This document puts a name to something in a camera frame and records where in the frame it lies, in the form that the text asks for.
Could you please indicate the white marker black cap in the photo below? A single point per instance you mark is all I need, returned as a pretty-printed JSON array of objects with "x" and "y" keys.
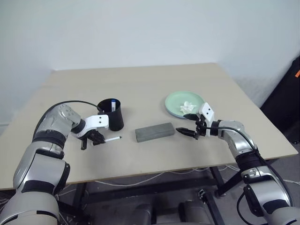
[{"x": 113, "y": 139}]

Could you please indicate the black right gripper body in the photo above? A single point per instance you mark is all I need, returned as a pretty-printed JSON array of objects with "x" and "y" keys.
[{"x": 202, "y": 130}]

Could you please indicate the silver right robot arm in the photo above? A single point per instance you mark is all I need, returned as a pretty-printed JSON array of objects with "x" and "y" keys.
[{"x": 236, "y": 140}]

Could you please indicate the small black clamp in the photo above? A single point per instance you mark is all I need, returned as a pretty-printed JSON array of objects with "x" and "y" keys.
[{"x": 202, "y": 194}]

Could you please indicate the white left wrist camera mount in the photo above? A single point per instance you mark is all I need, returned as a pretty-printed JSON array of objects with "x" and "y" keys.
[{"x": 98, "y": 120}]

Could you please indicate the blue round plate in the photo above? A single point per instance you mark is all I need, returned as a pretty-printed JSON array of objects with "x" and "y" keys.
[{"x": 172, "y": 114}]

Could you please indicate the grey glasses case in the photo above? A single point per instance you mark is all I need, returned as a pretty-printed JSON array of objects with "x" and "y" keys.
[{"x": 154, "y": 132}]

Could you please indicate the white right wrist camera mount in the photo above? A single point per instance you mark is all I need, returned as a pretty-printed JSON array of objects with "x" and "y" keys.
[{"x": 207, "y": 112}]

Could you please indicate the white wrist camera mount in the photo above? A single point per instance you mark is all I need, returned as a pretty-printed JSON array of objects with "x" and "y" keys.
[
  {"x": 98, "y": 120},
  {"x": 207, "y": 112}
]

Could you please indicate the white tissue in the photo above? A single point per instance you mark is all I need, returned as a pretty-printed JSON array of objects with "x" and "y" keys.
[{"x": 186, "y": 107}]

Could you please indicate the large black case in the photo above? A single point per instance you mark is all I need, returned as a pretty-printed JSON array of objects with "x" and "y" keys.
[{"x": 283, "y": 103}]

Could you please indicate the black plastic cup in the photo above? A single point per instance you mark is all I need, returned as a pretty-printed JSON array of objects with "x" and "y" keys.
[{"x": 116, "y": 119}]

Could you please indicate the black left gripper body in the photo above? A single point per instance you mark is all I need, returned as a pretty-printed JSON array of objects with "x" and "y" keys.
[{"x": 89, "y": 134}]

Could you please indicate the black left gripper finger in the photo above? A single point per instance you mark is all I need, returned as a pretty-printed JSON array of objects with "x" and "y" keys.
[
  {"x": 98, "y": 138},
  {"x": 84, "y": 144}
]

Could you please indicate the white marker blue cap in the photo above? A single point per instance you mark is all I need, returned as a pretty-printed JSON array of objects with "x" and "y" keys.
[{"x": 113, "y": 105}]

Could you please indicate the black metal table frame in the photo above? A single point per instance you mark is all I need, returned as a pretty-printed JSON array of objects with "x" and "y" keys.
[{"x": 218, "y": 180}]

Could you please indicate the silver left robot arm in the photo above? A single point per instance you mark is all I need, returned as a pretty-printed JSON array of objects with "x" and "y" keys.
[{"x": 39, "y": 159}]

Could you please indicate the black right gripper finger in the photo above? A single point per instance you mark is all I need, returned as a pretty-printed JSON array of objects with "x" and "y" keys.
[
  {"x": 192, "y": 116},
  {"x": 186, "y": 132}
]

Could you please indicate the green round plate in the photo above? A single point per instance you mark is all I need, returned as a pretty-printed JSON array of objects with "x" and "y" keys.
[{"x": 175, "y": 103}]

